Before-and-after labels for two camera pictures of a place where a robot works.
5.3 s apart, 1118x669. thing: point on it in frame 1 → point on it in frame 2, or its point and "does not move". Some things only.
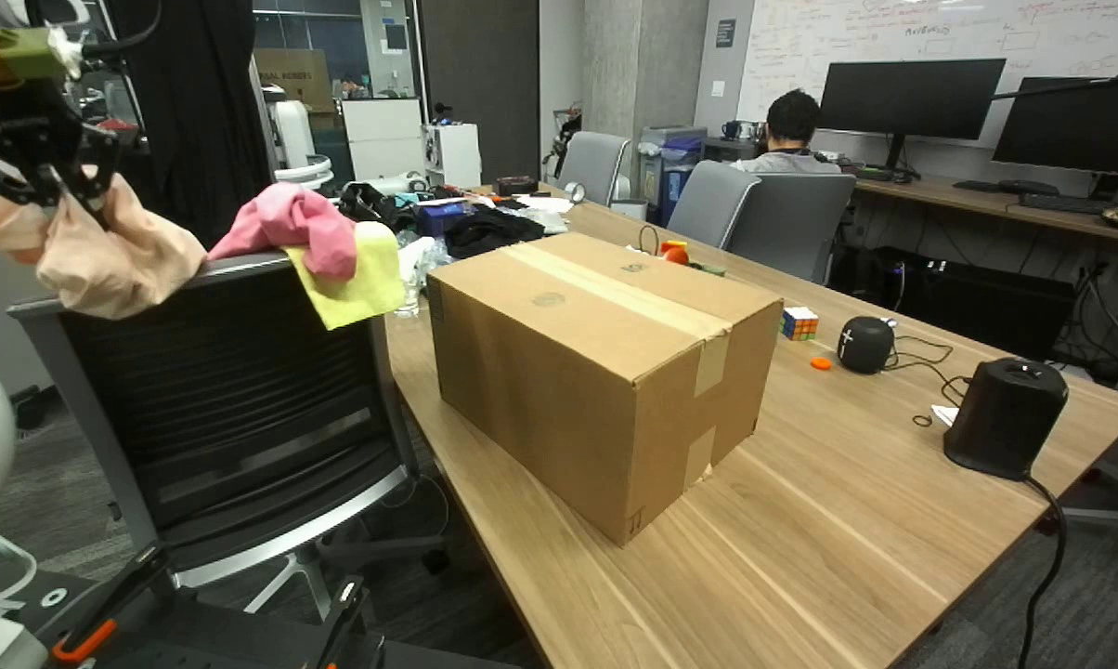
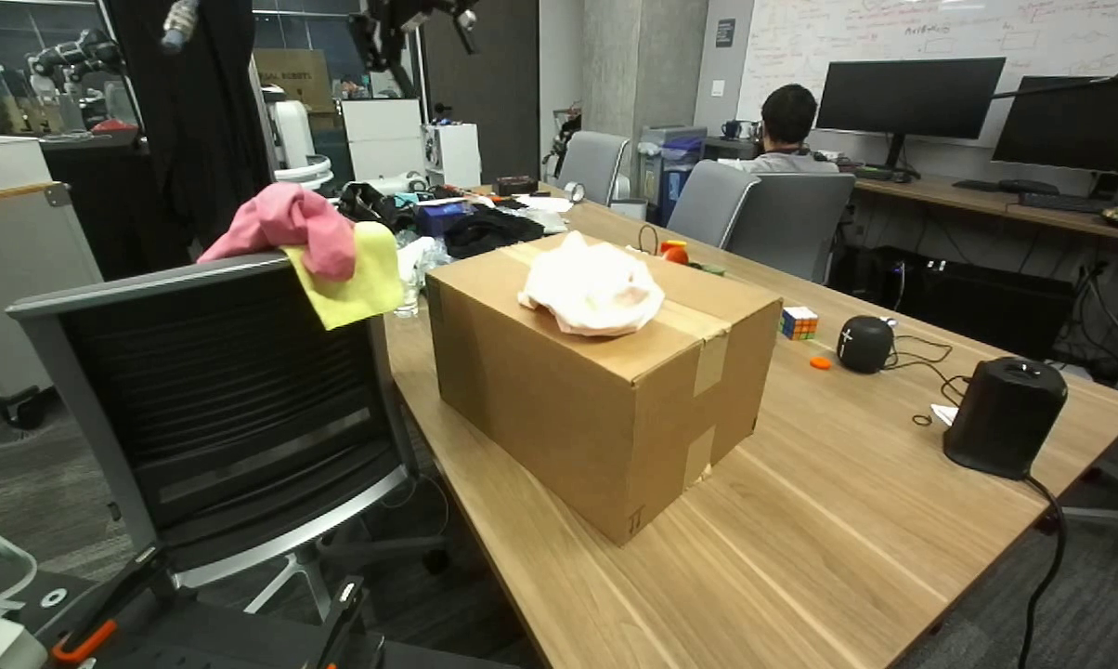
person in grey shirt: (793, 128) does not move
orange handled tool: (91, 646) does not move
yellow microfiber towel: (373, 293) does not move
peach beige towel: (120, 262) → (593, 286)
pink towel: (287, 218) does not move
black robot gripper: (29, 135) → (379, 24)
